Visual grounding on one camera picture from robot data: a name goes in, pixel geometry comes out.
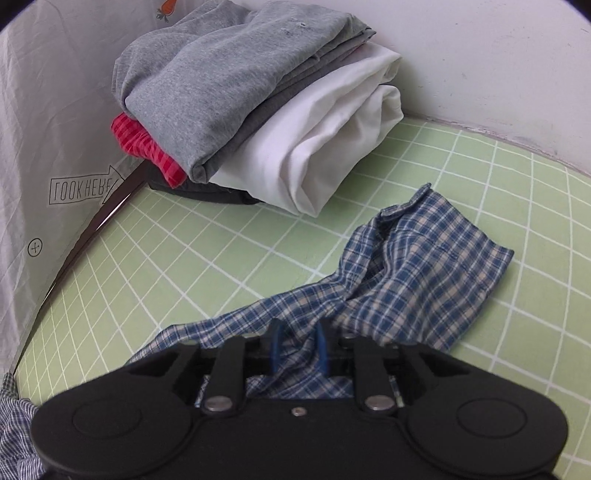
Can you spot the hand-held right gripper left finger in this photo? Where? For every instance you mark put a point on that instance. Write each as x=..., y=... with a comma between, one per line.
x=275, y=348

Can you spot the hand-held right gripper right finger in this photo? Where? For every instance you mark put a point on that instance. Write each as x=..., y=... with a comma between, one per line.
x=322, y=350

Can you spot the blue plaid shirt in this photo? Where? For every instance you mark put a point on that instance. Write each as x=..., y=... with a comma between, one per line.
x=415, y=277

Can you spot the folded clothes stack, red and white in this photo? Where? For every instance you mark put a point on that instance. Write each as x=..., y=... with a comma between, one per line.
x=323, y=138

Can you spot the green grid mat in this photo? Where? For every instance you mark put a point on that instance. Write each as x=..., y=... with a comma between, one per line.
x=184, y=249

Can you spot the folded black garment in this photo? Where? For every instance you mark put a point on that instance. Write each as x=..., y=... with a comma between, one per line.
x=207, y=194

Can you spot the folded red checked garment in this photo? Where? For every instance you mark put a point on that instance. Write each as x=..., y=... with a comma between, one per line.
x=143, y=138

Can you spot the folded grey t-shirt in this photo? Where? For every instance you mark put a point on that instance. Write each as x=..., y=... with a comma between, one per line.
x=207, y=92

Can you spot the carrot printed grey sheet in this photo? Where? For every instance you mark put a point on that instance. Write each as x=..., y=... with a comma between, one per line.
x=46, y=115

